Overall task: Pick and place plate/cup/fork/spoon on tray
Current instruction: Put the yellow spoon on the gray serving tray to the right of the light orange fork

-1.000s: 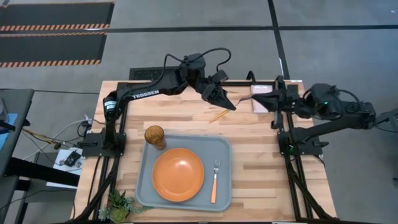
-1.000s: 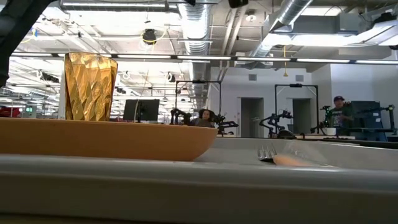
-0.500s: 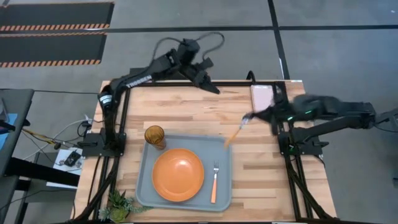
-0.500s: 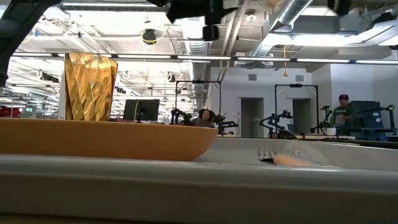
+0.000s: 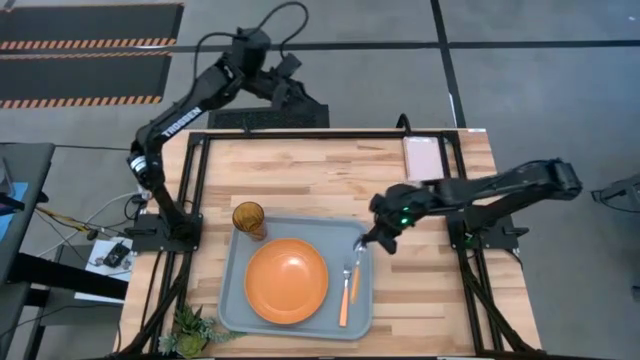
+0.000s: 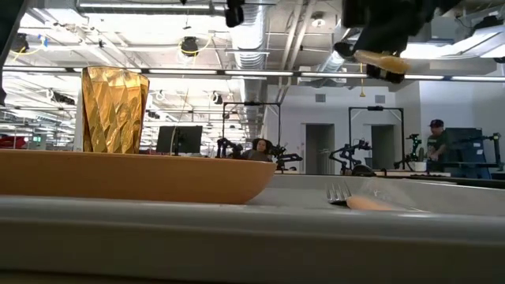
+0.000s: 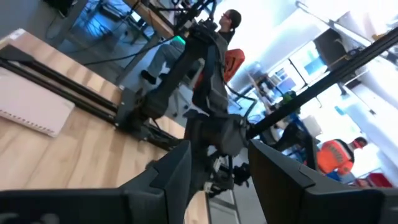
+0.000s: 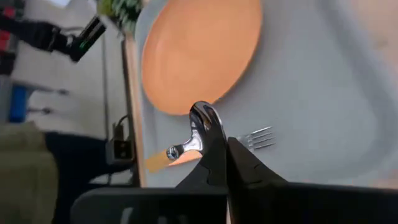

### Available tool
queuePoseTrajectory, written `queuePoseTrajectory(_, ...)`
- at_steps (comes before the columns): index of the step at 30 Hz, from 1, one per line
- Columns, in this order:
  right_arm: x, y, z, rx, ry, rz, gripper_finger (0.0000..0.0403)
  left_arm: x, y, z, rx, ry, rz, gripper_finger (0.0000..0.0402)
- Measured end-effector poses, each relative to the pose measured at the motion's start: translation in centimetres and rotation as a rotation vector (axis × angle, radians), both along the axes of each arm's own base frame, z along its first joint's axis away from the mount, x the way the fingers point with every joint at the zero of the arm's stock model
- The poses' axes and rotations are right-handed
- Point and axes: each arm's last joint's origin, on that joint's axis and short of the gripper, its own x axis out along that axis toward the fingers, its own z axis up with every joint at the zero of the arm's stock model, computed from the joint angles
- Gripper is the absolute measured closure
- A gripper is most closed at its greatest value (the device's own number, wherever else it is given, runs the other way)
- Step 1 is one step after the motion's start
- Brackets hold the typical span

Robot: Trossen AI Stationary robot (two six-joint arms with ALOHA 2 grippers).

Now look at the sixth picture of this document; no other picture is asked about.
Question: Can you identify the seated person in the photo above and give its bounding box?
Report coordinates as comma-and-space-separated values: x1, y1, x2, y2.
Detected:
242, 137, 273, 163

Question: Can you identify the black dome object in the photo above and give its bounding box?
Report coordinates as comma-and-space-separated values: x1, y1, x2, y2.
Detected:
350, 163, 377, 178

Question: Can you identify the gray plastic tray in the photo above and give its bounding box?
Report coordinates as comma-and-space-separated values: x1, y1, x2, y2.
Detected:
0, 173, 505, 283

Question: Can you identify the standing person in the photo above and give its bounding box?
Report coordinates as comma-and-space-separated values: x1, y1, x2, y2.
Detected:
426, 118, 449, 173

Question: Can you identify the fork with orange handle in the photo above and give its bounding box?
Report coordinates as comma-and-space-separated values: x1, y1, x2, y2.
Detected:
325, 181, 399, 212

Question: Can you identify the smooth silver ventilation duct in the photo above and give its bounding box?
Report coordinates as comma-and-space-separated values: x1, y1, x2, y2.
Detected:
319, 27, 358, 74

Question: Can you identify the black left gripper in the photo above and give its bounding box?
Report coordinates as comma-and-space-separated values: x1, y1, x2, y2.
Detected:
223, 0, 246, 28

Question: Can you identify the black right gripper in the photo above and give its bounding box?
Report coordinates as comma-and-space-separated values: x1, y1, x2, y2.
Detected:
334, 0, 462, 84

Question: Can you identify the long ceiling light strip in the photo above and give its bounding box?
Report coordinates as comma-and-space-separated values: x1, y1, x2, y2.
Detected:
2, 66, 505, 83

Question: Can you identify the red object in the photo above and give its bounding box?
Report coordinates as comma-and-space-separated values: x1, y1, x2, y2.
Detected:
0, 135, 28, 150

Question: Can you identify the ribbed silver ventilation duct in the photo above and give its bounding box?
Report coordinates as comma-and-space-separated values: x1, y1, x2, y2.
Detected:
230, 3, 270, 139

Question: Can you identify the gray door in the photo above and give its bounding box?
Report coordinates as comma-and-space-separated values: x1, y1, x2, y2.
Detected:
370, 125, 396, 170
305, 123, 335, 175

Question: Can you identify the black frame stand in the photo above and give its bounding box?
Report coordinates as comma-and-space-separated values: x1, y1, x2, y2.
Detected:
222, 101, 282, 159
348, 105, 406, 170

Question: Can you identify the orange plate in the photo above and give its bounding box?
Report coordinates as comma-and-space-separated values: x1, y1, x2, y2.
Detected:
0, 148, 278, 205

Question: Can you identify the black monitor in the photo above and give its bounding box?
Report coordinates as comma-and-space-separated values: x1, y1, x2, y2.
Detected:
155, 125, 204, 155

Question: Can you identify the white pillar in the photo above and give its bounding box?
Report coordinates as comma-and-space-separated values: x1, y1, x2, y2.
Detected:
74, 92, 86, 153

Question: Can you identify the black round ceiling device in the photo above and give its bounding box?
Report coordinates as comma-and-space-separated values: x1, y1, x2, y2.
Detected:
180, 35, 200, 58
10, 33, 30, 53

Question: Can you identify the dark cabinet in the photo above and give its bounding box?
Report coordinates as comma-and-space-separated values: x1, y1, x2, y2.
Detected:
444, 127, 492, 178

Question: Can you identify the gold faceted cup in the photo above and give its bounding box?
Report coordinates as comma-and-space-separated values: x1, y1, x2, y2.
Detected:
81, 65, 150, 155

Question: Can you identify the spoon with orange handle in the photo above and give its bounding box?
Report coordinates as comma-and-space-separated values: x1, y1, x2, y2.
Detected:
353, 49, 412, 75

